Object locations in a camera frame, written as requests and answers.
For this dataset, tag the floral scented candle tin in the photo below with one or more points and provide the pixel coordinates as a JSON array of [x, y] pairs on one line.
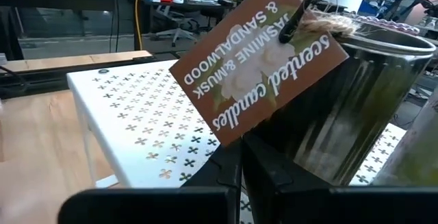
[[359, 107]]

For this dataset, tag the office chair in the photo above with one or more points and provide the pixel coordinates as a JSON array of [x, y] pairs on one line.
[[176, 28]]

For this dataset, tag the white perforated metal shelf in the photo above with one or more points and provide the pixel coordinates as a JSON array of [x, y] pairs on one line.
[[137, 114]]

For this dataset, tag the dark office desk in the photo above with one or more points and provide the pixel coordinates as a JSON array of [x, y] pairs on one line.
[[191, 4]]

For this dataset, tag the black aluminium table frame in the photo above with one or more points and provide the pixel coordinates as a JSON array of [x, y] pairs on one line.
[[51, 80]]

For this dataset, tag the green scented candle tin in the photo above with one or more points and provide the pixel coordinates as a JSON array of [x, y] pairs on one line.
[[414, 148]]

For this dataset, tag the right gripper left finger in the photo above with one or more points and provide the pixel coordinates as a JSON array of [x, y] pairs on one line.
[[205, 203]]

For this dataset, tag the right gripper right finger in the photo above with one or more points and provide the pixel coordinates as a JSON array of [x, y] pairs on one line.
[[308, 207]]

